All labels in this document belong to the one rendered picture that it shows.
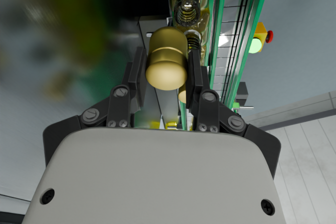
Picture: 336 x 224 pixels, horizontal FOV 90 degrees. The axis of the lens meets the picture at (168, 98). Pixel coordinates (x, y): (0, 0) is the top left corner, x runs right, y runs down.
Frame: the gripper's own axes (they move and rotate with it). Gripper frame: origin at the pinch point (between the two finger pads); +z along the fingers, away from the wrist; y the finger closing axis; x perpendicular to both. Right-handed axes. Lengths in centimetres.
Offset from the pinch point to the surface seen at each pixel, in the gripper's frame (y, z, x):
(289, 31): 52, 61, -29
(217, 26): 10.2, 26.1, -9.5
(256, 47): 26.6, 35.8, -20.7
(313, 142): 190, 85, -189
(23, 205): -12.9, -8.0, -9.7
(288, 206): 150, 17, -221
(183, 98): 2.7, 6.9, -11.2
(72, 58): -10.0, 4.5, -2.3
